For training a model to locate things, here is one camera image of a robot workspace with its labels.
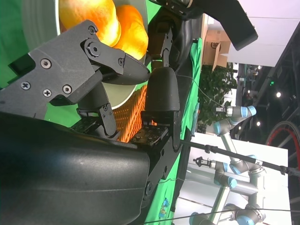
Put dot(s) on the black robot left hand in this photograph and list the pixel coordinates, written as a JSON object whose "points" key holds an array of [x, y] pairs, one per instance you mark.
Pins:
{"points": [[185, 35]]}

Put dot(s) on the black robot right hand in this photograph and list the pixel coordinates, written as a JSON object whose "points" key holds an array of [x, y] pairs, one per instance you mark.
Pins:
{"points": [[70, 164]]}

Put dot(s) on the grey round bowl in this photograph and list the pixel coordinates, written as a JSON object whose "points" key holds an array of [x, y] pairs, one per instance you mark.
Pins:
{"points": [[39, 23]]}

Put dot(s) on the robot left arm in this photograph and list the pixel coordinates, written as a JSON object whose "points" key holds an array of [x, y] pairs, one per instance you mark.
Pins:
{"points": [[234, 23]]}

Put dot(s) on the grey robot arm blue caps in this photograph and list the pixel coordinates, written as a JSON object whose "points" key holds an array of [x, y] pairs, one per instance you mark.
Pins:
{"points": [[248, 214], [228, 126], [221, 174]]}

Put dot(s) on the orange wicker basket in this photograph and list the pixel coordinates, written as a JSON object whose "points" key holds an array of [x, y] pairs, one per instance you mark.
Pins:
{"points": [[126, 112]]}

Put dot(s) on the brown cardboard box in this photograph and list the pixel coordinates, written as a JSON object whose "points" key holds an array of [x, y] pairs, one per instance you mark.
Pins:
{"points": [[211, 51]]}

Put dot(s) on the green leafy plants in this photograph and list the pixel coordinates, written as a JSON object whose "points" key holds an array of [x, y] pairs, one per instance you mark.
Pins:
{"points": [[211, 89]]}

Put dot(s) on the black metal pole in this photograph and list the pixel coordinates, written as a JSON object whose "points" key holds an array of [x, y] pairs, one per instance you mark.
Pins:
{"points": [[234, 155]]}

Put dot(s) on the red wheel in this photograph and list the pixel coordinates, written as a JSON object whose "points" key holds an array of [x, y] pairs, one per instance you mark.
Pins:
{"points": [[271, 133]]}

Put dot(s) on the green tablecloth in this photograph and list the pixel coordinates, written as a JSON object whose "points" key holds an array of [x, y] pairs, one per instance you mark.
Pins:
{"points": [[9, 47]]}

